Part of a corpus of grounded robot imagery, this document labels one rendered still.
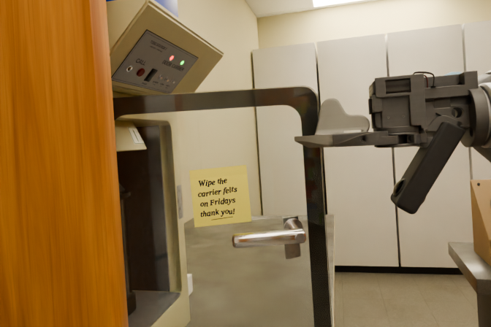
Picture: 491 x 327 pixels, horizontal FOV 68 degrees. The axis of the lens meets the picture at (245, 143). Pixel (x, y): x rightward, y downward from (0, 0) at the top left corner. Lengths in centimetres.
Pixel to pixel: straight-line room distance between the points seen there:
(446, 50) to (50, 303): 354
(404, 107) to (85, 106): 35
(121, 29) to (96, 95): 12
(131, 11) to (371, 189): 323
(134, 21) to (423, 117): 36
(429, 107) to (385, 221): 319
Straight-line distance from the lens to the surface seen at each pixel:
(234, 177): 49
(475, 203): 128
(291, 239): 46
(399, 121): 46
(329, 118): 46
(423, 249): 375
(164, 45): 58
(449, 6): 430
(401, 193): 47
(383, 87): 45
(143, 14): 51
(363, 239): 367
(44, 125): 45
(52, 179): 45
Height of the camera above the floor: 132
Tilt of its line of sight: 1 degrees down
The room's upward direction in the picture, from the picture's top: 4 degrees counter-clockwise
